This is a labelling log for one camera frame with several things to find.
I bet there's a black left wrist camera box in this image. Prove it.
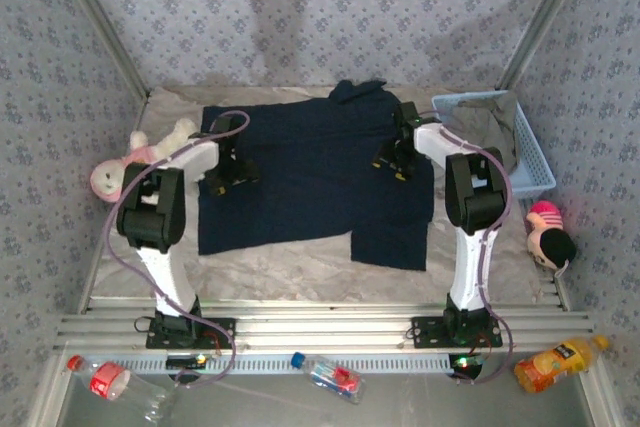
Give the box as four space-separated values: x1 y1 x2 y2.
208 114 246 138

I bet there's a light blue plastic basket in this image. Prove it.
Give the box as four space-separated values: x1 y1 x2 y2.
430 90 558 201

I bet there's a clear bottle red label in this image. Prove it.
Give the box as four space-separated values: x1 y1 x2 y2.
67 354 176 423

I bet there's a small clear bottle blue cap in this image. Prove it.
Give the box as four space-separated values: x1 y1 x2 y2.
291 351 366 406

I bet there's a plush doll black hair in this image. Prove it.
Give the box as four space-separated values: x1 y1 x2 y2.
524 200 579 271

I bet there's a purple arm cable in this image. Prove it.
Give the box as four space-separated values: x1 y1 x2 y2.
419 111 516 386
102 109 251 388

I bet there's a navy blue garment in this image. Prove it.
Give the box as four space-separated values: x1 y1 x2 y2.
197 79 435 272

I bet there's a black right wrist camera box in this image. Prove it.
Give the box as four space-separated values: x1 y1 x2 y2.
394 101 421 124

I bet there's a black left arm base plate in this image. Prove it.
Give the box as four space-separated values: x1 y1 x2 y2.
145 316 237 350

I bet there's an aluminium corner post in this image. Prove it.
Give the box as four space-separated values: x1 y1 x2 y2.
49 0 151 98
499 0 596 91

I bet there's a grey garment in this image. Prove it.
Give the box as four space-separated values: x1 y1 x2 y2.
452 91 521 173

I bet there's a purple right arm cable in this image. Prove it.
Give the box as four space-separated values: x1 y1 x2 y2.
419 111 516 386

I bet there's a circuit board with green light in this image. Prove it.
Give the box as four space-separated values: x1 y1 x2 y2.
448 354 486 381
166 354 207 369

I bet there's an orange juice bottle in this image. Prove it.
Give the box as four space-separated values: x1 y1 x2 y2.
513 334 611 395

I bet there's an aluminium rail frame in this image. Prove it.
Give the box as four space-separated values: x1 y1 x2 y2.
53 296 596 353

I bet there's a grey slotted cable duct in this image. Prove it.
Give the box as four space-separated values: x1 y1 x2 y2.
112 351 451 376

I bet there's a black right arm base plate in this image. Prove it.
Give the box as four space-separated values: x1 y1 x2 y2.
410 315 504 350

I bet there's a white plush bunny pink shirt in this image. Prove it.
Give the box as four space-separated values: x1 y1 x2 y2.
89 118 201 206

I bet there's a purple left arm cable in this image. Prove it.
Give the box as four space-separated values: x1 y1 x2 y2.
102 109 251 388

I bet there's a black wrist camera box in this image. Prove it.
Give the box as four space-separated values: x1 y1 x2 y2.
208 114 246 138
394 101 421 124

